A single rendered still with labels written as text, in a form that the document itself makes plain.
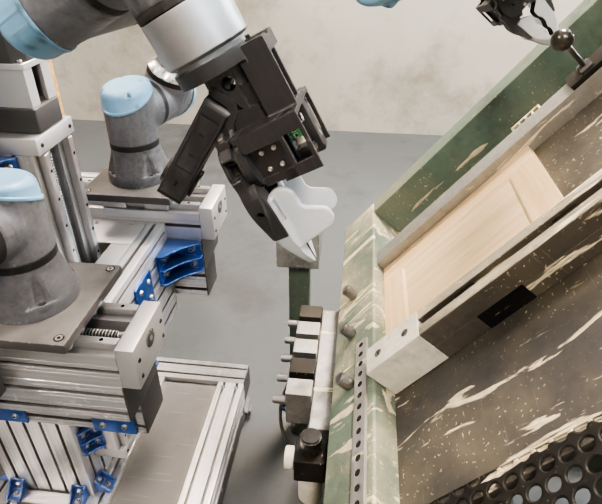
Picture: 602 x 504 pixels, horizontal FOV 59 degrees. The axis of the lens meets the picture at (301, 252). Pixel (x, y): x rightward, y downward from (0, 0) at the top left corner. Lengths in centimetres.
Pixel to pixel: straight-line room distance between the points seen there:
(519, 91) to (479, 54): 317
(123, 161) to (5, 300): 50
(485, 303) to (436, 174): 62
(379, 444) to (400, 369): 13
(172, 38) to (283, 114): 10
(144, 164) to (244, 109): 88
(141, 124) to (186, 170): 81
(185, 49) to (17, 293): 61
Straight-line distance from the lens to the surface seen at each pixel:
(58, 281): 96
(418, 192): 143
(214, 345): 238
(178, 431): 182
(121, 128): 130
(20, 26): 52
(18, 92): 110
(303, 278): 155
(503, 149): 116
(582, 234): 82
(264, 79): 45
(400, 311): 109
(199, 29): 43
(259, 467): 196
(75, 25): 50
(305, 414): 117
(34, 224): 91
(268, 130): 44
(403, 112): 459
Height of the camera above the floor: 161
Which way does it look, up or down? 33 degrees down
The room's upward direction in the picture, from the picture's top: straight up
